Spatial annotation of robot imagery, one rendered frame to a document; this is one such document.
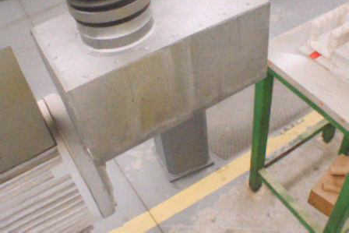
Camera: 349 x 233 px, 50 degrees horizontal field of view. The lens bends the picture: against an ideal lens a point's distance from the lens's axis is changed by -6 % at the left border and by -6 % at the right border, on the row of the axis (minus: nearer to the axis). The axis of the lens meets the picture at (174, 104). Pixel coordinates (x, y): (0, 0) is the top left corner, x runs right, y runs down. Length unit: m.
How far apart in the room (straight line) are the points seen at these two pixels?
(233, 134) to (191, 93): 1.82
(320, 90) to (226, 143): 1.11
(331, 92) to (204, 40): 0.85
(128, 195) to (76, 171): 1.56
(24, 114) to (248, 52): 0.33
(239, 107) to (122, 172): 0.84
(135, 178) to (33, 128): 1.69
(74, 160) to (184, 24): 0.28
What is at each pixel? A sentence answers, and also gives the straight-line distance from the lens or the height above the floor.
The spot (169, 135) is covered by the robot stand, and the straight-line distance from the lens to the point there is 1.90.
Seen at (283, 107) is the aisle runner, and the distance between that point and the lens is 2.53.
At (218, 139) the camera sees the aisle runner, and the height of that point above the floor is 0.00.
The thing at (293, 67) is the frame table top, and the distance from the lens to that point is 1.38.
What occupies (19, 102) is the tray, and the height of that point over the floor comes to 1.48.
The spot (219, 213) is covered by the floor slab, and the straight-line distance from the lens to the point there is 2.06.
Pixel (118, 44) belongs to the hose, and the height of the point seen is 1.54.
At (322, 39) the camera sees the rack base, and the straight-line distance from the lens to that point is 1.51.
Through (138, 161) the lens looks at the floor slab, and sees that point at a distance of 2.30.
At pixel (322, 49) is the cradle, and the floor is 0.97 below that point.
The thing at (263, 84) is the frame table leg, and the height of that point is 0.79.
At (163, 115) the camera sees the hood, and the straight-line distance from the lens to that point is 0.55.
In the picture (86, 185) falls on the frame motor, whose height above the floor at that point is 1.30.
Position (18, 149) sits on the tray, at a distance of 0.59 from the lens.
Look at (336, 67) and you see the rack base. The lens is 1.36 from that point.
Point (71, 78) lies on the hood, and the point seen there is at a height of 1.53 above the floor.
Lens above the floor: 1.81
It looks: 45 degrees down
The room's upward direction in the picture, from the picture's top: 9 degrees counter-clockwise
